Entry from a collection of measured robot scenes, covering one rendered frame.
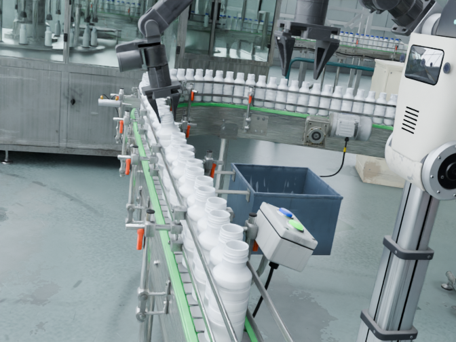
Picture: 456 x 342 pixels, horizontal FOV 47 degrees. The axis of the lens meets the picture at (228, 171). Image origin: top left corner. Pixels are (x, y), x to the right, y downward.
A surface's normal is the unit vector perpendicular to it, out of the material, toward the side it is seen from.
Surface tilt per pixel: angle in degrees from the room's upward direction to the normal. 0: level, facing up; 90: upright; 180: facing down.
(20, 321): 0
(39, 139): 90
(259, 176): 90
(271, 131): 90
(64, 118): 90
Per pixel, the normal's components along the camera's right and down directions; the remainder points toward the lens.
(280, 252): 0.23, 0.32
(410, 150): -0.97, -0.05
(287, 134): -0.08, 0.29
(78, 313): 0.13, -0.95
